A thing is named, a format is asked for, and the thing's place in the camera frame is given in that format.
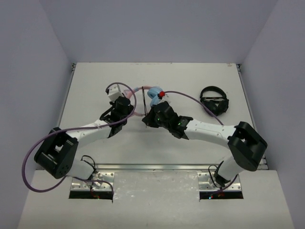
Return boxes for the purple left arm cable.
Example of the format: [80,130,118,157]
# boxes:
[21,82,137,193]

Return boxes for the metal mounting bracket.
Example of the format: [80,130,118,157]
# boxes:
[197,170,242,192]
[70,171,115,192]

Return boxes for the short black base cable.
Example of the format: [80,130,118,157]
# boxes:
[81,155,98,172]
[208,164,226,189]

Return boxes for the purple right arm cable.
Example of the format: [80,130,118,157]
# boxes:
[164,90,239,191]

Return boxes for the pink blue cat-ear headphones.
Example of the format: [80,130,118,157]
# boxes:
[124,86,163,107]

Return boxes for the black headphones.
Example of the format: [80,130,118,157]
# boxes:
[200,86,229,116]

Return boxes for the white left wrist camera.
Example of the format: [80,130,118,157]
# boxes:
[106,84,125,102]

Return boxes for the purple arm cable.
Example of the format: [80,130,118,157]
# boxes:
[164,90,239,191]
[21,82,137,193]

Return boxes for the short black left base cable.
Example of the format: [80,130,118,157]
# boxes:
[81,155,98,172]

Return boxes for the aluminium table edge rail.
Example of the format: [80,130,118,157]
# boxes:
[92,163,267,170]

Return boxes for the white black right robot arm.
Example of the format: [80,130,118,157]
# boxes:
[142,102,267,187]

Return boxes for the right metal mounting bracket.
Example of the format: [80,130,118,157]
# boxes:
[197,170,242,192]

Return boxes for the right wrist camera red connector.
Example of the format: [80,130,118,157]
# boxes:
[157,91,171,103]

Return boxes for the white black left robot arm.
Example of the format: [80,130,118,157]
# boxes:
[34,97,134,180]

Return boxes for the left metal mounting bracket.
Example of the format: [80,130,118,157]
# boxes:
[70,171,115,192]

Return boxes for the thin black audio cable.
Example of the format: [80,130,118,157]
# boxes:
[141,86,150,115]

